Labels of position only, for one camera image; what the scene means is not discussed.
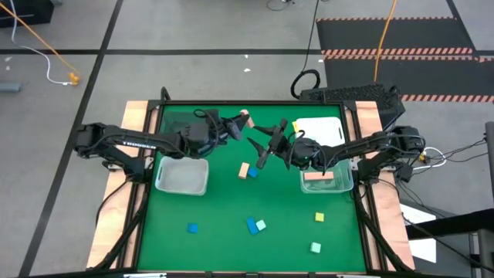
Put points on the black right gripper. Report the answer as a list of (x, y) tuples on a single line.
[(278, 144)]

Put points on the mint cube block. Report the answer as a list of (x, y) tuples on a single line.
[(261, 225), (315, 248)]

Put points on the black hazard-striped floor mat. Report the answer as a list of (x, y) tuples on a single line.
[(393, 34), (424, 75)]

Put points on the black box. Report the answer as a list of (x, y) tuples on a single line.
[(27, 13)]

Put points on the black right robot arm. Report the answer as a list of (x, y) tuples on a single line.
[(366, 146)]

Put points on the black table frame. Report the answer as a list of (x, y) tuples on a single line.
[(251, 102)]

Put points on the light wooden side board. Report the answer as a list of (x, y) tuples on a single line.
[(133, 112), (368, 119)]

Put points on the grey post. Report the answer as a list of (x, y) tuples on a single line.
[(490, 154)]

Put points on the blue cube block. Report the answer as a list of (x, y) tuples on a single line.
[(192, 228)]

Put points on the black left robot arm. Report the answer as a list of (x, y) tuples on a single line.
[(127, 141)]

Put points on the black stand beam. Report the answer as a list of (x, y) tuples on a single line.
[(444, 224)]

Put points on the blue cylinder block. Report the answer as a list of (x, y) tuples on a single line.
[(252, 173)]

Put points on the pink wooden block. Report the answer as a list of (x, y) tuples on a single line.
[(251, 123)]

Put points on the white paper sheet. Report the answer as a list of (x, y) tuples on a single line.
[(422, 251)]

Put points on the clear plastic bin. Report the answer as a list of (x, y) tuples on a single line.
[(328, 187), (181, 175)]

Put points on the white plastic bin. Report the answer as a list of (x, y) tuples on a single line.
[(320, 129)]

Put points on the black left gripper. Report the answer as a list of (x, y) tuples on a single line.
[(218, 125)]

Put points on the yellow cube block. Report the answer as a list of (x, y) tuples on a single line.
[(319, 217)]

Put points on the grey bar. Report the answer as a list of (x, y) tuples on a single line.
[(9, 87)]

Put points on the blue rectangular block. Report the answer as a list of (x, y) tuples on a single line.
[(252, 226)]

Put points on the short tan block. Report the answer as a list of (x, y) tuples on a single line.
[(243, 170)]

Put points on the yellow tape tag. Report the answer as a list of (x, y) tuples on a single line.
[(295, 126)]

